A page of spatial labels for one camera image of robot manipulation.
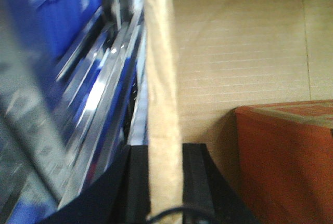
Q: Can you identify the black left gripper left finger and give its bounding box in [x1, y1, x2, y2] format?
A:
[41, 145, 150, 223]

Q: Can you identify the stainless steel shelf rail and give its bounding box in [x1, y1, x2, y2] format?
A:
[0, 13, 146, 224]

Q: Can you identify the torn cardboard box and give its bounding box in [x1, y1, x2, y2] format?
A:
[144, 0, 332, 214]

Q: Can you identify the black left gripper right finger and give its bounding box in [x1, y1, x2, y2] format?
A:
[183, 143, 260, 223]

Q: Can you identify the orange red carton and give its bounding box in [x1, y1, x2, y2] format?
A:
[235, 99, 333, 224]

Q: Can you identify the black cable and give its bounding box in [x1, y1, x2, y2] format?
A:
[145, 205, 216, 224]

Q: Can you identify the blue plastic bin upper left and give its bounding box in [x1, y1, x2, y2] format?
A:
[5, 0, 101, 59]

